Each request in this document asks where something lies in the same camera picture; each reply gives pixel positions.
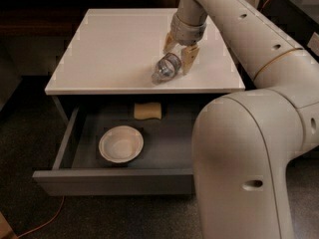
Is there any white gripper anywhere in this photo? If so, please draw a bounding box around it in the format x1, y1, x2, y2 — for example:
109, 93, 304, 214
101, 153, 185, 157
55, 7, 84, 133
162, 14, 207, 75

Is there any clear plastic water bottle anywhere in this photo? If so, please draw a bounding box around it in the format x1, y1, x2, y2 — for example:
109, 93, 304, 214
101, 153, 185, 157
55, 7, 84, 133
152, 53, 181, 84

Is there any grey top drawer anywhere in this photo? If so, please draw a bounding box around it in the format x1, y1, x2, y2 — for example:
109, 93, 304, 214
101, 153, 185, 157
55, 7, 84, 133
33, 94, 212, 195

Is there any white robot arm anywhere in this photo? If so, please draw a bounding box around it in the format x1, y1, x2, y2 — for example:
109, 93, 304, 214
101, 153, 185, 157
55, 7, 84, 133
165, 0, 319, 239

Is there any white top drawer cabinet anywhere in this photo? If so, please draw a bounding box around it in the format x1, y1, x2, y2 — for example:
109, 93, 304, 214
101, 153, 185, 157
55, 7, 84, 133
45, 9, 245, 97

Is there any yellow sponge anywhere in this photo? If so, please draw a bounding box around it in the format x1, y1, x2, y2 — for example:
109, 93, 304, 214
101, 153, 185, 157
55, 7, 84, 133
134, 103, 161, 120

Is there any white paper bowl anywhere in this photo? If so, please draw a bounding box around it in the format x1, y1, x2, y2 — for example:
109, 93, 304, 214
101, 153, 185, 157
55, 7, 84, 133
99, 125, 144, 163

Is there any dark wooden desk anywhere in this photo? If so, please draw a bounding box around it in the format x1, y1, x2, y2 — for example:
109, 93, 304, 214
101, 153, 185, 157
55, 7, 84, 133
0, 0, 178, 37

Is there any orange power cable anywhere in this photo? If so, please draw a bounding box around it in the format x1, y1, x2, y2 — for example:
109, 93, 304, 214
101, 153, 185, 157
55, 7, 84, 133
15, 195, 66, 239

